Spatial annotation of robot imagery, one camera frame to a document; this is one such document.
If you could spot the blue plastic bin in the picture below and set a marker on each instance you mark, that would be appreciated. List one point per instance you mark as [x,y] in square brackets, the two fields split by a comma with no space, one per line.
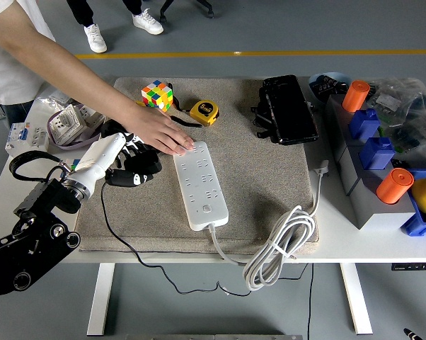
[416,223]

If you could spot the white table leg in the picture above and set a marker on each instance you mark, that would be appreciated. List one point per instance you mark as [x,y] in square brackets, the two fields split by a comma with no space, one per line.
[358,301]
[99,301]

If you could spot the orange cylinder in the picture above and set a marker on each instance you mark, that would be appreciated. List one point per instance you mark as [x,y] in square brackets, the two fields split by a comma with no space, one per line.
[354,97]
[393,187]

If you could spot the black cloth pouch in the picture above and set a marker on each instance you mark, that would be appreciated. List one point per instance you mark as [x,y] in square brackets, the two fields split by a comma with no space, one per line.
[112,128]

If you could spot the black rectangular device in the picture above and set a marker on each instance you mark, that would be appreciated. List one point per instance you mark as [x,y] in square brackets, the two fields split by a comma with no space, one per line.
[291,110]

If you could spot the yellow tape measure 5m label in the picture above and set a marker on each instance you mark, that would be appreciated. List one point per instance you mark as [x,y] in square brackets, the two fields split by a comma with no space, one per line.
[204,111]

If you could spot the black power adapter plug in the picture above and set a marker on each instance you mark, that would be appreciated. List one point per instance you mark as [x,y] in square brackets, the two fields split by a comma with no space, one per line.
[147,163]

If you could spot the yellow tape measure black face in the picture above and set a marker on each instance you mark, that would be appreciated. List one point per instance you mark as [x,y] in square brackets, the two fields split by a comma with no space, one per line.
[140,103]

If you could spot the grey block holder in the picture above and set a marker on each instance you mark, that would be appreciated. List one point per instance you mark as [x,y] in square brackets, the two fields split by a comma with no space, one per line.
[368,209]

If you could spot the black metal bracket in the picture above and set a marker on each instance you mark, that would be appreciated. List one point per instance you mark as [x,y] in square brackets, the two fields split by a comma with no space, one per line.
[262,122]

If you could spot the colourful puzzle cube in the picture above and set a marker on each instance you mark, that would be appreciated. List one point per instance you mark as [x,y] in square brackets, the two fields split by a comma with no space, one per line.
[75,164]
[156,95]

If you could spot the grey-brown mat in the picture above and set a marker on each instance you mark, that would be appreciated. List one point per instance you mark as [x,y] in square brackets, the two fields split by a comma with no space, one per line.
[255,170]

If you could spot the clear plastic parts bag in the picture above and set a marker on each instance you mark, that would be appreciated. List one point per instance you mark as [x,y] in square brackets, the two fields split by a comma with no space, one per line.
[46,102]
[423,131]
[397,95]

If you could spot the light blue bowl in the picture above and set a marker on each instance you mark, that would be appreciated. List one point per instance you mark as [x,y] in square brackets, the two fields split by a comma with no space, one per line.
[317,97]

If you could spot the white circuit breaker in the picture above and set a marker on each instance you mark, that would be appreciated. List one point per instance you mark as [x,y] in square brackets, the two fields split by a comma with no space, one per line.
[25,140]

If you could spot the person's torso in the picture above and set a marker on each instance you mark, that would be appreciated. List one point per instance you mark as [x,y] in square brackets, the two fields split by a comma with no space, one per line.
[4,78]

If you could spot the person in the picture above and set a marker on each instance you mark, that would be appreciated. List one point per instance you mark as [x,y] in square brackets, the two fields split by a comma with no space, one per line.
[94,39]

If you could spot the person's right hand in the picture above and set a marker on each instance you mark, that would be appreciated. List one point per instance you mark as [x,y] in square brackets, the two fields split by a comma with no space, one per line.
[153,129]

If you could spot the blue plastic block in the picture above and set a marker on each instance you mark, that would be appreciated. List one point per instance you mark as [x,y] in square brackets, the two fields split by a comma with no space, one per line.
[375,156]
[363,124]

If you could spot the white power strip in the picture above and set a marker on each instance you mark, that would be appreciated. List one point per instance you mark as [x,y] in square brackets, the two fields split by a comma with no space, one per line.
[202,187]

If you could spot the lavender tray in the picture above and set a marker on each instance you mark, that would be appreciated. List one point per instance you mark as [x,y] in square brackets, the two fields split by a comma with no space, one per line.
[78,143]

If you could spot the robot right hand black fingers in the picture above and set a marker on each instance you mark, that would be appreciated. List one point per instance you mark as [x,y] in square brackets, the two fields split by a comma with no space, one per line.
[412,335]

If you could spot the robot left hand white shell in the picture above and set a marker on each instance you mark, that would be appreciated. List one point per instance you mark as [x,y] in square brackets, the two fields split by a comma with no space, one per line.
[99,156]

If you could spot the black office chair base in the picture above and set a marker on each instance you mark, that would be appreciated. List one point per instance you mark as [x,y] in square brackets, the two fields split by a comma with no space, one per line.
[210,14]

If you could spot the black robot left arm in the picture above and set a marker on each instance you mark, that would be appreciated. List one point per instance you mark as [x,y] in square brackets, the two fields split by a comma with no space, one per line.
[32,244]

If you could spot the black desk control panel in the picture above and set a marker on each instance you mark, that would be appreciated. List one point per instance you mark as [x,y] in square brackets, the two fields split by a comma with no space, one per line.
[411,266]

